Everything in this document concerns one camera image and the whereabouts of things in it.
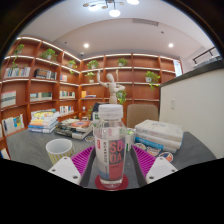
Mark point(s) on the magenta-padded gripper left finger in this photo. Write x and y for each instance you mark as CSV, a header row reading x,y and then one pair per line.
x,y
65,170

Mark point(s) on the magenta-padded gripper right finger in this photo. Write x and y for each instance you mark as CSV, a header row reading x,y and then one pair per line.
x,y
160,168

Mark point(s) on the clear plastic soda water bottle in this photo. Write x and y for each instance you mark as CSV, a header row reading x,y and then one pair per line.
x,y
110,150

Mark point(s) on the round printed sticker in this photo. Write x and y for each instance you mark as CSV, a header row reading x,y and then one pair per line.
x,y
153,151
166,156
140,146

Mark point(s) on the yellow striped white cup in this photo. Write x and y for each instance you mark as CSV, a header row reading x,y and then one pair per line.
x,y
58,150

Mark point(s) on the stack of white books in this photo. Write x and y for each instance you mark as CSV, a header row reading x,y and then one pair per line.
x,y
160,133

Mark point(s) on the stack of dark books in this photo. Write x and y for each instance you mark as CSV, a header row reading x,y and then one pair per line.
x,y
75,128

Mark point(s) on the beige chair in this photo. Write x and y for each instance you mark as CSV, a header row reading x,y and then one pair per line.
x,y
142,115

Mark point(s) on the dark blue chair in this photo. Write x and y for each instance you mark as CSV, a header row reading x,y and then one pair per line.
x,y
95,108

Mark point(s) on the white partition with dark top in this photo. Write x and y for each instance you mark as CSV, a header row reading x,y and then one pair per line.
x,y
196,110

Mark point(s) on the wooden shelf unit with books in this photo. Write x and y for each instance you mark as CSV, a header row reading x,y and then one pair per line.
x,y
40,86

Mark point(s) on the wooden artist mannequin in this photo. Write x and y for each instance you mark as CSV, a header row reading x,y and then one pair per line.
x,y
112,88

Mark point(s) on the dark metal railing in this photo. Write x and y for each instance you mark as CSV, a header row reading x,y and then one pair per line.
x,y
204,55

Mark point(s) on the round recessed ceiling light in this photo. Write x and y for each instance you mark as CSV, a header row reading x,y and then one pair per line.
x,y
86,45
170,45

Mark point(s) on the ceiling air vent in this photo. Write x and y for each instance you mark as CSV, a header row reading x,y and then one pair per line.
x,y
145,22

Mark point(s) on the multi-bulb ceiling lamp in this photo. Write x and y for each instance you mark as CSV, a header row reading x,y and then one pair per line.
x,y
113,6

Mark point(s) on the white wall switch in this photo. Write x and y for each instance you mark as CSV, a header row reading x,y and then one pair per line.
x,y
173,103

